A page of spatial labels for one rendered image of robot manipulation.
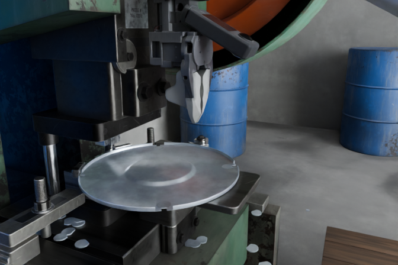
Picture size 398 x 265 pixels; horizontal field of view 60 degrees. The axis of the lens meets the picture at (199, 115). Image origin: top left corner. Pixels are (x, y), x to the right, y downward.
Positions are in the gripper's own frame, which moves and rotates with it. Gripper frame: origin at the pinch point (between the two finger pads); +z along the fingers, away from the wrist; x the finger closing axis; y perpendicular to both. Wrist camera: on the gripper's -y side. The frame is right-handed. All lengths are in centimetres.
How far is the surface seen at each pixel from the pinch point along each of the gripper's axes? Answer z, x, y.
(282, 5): -19.7, -33.0, -5.6
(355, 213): 90, -152, -29
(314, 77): 35, -330, 23
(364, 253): 55, -58, -31
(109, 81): -6.0, 7.4, 12.3
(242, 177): 11.6, -4.3, -6.7
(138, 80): -6.1, 4.3, 9.0
